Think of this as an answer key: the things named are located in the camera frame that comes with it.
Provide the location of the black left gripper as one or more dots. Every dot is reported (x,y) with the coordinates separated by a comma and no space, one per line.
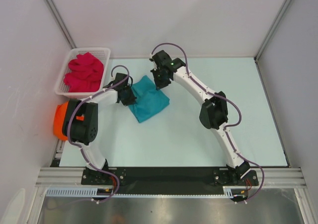
(132,98)

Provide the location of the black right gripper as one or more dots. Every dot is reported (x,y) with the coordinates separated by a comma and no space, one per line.
(159,85)

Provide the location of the teal t shirt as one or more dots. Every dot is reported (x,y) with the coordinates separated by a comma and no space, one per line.
(149,101)

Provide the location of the white plastic basket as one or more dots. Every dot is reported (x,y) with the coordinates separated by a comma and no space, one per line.
(103,54)

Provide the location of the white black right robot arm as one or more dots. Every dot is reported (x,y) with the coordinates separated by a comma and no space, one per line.
(214,111)

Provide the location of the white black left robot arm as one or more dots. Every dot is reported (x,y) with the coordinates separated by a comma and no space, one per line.
(80,123)

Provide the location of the magenta t shirt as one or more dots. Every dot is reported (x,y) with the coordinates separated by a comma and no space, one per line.
(85,75)

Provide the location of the orange t shirt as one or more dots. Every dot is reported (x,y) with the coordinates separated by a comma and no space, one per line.
(59,120)

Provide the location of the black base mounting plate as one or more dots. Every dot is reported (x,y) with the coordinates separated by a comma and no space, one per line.
(170,180)

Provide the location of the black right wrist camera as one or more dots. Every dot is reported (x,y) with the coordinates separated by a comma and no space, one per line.
(161,59)

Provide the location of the white slotted cable duct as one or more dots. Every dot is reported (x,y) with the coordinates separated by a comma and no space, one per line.
(102,193)

